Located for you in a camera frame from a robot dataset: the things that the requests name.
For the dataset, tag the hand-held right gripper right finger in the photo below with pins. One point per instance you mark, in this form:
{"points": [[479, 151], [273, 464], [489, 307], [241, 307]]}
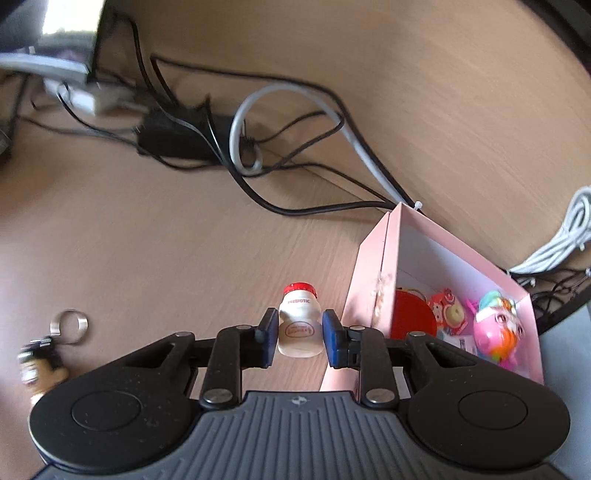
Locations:
{"points": [[330, 339]]}

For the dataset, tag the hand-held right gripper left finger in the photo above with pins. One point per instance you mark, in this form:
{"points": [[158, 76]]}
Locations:
{"points": [[270, 339]]}

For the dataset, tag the small white bottle red cap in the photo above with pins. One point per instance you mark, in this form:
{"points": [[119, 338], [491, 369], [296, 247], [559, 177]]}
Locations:
{"points": [[300, 330]]}

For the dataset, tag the pink cardboard box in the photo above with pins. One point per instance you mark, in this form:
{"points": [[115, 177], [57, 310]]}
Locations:
{"points": [[369, 267]]}

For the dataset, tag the red round disc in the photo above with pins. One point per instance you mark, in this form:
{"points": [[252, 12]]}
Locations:
{"points": [[411, 314]]}

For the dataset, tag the pink doll toy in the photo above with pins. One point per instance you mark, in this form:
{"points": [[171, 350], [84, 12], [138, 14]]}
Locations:
{"points": [[494, 327]]}

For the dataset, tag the red round toy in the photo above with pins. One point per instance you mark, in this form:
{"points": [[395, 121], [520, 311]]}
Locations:
{"points": [[445, 311]]}

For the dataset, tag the black power adapter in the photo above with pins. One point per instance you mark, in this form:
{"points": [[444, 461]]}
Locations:
{"points": [[175, 134]]}

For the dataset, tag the white power strip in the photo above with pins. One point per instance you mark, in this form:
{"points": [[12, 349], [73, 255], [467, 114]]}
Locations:
{"points": [[92, 99]]}

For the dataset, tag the black computer monitor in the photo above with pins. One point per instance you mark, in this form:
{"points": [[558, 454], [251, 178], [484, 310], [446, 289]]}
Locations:
{"points": [[18, 23]]}

